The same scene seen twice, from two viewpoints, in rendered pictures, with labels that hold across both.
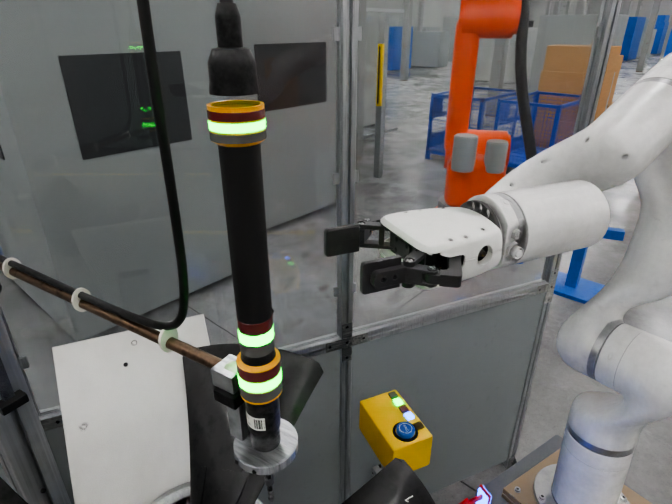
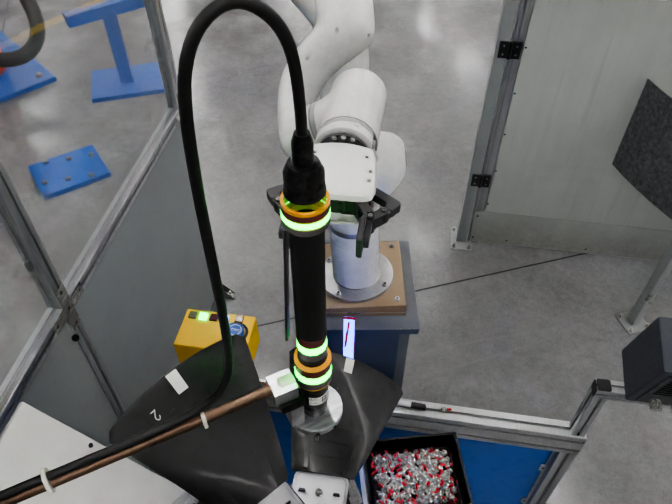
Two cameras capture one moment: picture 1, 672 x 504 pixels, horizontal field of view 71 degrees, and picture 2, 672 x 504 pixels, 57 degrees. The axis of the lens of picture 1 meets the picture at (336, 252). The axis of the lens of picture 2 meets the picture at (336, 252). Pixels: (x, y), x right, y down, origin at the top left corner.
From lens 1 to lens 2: 51 cm
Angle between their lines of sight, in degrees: 49
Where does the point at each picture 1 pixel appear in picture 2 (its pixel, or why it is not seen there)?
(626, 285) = not seen: hidden behind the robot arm
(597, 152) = (348, 38)
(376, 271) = (365, 237)
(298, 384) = (238, 362)
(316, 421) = (83, 406)
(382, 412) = (202, 335)
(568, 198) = (371, 93)
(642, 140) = (370, 16)
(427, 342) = (125, 244)
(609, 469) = (373, 241)
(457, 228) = (357, 167)
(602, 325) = not seen: hidden behind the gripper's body
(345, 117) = not seen: outside the picture
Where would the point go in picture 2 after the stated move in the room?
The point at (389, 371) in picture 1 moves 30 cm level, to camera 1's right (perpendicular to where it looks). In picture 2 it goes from (112, 300) to (185, 236)
